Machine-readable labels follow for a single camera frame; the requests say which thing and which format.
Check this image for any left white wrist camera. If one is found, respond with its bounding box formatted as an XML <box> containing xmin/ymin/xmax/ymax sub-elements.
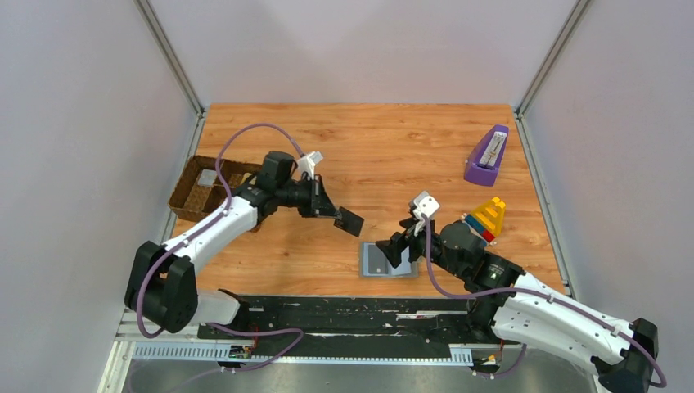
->
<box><xmin>297</xmin><ymin>151</ymin><xmax>323</xmax><ymax>180</ymax></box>

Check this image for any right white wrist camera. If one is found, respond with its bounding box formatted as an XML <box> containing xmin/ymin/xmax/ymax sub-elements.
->
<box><xmin>408</xmin><ymin>191</ymin><xmax>440</xmax><ymax>220</ymax></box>

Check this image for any purple metronome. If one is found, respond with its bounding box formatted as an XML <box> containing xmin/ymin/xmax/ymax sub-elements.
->
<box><xmin>463</xmin><ymin>124</ymin><xmax>509</xmax><ymax>187</ymax></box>

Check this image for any grey credit card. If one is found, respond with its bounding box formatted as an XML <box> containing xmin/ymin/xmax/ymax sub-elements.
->
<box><xmin>364</xmin><ymin>244</ymin><xmax>390</xmax><ymax>276</ymax></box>

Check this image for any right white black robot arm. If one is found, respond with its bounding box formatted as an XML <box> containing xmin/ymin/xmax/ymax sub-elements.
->
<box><xmin>376</xmin><ymin>219</ymin><xmax>667</xmax><ymax>392</ymax></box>

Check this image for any colourful toy block vehicle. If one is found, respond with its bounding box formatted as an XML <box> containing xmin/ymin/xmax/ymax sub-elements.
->
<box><xmin>462</xmin><ymin>196</ymin><xmax>507</xmax><ymax>244</ymax></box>

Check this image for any grey card holder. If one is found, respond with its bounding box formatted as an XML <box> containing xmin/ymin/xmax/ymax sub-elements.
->
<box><xmin>359</xmin><ymin>242</ymin><xmax>419</xmax><ymax>278</ymax></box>

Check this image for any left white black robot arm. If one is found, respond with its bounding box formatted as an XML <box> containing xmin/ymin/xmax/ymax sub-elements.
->
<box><xmin>124</xmin><ymin>151</ymin><xmax>363</xmax><ymax>333</ymax></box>

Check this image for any black VIP card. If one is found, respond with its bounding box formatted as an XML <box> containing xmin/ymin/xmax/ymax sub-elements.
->
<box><xmin>334</xmin><ymin>206</ymin><xmax>364</xmax><ymax>237</ymax></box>

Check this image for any white slotted cable duct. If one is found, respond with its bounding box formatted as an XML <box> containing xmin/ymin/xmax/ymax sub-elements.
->
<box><xmin>132</xmin><ymin>342</ymin><xmax>474</xmax><ymax>366</ymax></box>

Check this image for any silver card in basket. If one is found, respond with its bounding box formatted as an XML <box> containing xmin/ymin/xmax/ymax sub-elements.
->
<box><xmin>197</xmin><ymin>169</ymin><xmax>217</xmax><ymax>187</ymax></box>

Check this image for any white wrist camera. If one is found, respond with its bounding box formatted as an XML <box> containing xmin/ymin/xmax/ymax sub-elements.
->
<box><xmin>297</xmin><ymin>151</ymin><xmax>323</xmax><ymax>180</ymax></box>
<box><xmin>408</xmin><ymin>191</ymin><xmax>440</xmax><ymax>220</ymax></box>

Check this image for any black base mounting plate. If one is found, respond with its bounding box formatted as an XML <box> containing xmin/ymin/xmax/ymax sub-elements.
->
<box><xmin>229</xmin><ymin>296</ymin><xmax>500</xmax><ymax>357</ymax></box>

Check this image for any brown woven divided basket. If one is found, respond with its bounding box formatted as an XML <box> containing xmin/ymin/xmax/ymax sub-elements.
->
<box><xmin>168</xmin><ymin>156</ymin><xmax>261</xmax><ymax>222</ymax></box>

